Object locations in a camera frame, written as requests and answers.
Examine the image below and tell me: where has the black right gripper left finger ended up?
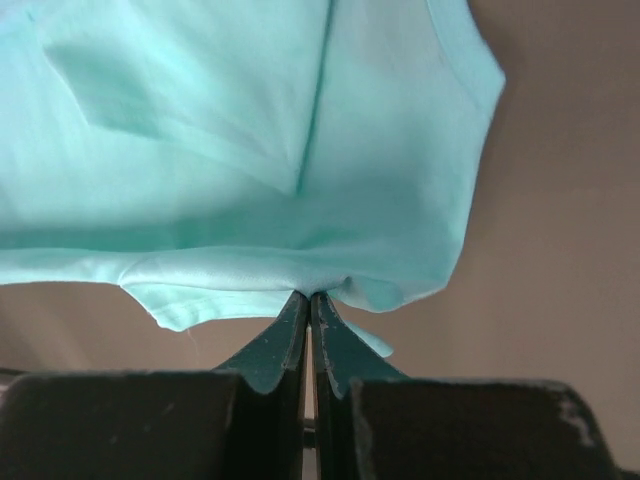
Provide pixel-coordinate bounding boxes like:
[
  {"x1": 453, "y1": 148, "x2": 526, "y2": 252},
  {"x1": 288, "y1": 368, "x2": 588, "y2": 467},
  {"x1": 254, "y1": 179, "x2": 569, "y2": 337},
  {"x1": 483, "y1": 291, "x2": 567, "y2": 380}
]
[{"x1": 1, "y1": 293, "x2": 308, "y2": 479}]

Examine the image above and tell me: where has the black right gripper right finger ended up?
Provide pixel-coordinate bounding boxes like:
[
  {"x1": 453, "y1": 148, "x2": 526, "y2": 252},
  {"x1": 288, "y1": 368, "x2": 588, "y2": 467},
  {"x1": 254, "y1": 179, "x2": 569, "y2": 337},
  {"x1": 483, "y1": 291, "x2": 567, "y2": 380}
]
[{"x1": 310, "y1": 294, "x2": 634, "y2": 479}]

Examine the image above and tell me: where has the teal t shirt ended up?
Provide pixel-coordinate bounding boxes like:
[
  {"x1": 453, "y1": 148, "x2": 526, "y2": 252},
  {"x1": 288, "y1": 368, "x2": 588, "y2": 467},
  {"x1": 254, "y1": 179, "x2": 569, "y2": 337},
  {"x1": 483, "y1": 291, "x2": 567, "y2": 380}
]
[{"x1": 1, "y1": 1, "x2": 505, "y2": 332}]

